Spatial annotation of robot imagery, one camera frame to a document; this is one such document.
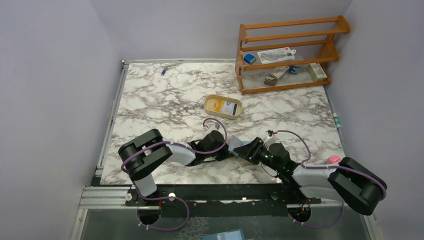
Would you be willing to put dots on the white packaged item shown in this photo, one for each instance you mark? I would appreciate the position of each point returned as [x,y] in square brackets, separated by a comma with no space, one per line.
[276,55]

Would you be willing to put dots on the blue small box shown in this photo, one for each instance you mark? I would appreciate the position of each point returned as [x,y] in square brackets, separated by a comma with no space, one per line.
[249,59]

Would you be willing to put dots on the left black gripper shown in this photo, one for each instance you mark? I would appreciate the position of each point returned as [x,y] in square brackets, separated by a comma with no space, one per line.
[225,154]

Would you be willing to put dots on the pink bottle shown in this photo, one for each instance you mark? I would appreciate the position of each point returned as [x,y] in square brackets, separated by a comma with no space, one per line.
[333,159]

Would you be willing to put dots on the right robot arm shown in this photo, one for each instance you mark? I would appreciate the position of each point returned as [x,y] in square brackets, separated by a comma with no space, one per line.
[347,181]

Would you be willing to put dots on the yellow white card in tray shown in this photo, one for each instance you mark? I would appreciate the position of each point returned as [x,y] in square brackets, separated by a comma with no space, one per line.
[224,107]

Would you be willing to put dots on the blue object at bottom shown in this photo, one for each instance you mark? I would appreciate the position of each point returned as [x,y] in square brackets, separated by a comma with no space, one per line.
[237,234]

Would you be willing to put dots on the orange wooden rack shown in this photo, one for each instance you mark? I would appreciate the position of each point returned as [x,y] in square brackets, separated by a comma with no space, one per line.
[325,39]

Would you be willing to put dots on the tan oval tray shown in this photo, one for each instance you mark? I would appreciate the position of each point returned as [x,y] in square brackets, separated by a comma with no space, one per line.
[214,96]

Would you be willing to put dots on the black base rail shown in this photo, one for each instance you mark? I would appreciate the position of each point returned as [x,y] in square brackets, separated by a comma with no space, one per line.
[220,200]

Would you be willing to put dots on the green white box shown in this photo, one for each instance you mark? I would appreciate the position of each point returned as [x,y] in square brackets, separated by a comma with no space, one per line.
[317,72]

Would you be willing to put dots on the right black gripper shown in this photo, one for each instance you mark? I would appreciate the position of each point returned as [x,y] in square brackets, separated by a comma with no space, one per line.
[250,151]

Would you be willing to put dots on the blue white cup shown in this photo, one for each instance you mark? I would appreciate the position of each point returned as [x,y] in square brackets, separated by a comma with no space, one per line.
[295,69]

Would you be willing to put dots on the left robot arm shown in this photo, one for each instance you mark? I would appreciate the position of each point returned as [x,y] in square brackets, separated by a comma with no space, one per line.
[145,153]

